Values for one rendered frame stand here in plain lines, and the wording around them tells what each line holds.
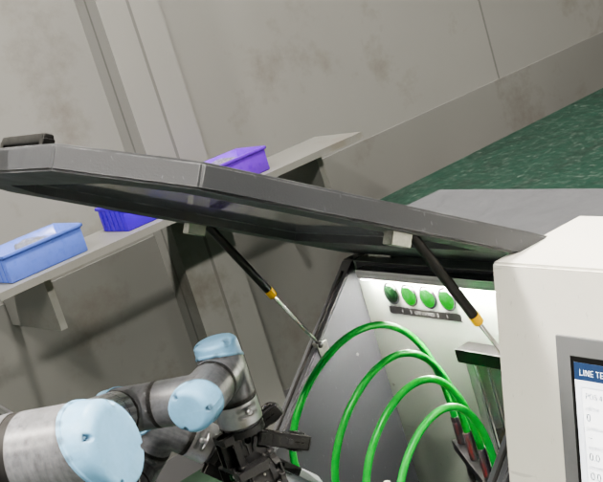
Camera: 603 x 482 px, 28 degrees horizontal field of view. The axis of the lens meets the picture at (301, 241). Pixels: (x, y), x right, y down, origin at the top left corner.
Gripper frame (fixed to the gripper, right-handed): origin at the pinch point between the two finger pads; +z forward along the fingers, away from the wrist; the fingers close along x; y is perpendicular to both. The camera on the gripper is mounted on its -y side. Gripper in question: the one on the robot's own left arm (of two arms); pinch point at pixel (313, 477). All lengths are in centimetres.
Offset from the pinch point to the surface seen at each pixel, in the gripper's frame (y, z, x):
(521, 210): -66, 20, -2
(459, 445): -18.2, 29.4, -9.8
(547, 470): -14.4, 23.0, 38.7
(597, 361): -30, 16, 54
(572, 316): -36, 12, 50
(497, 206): -67, 19, -12
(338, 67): -211, 49, -352
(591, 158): -196, 156, -264
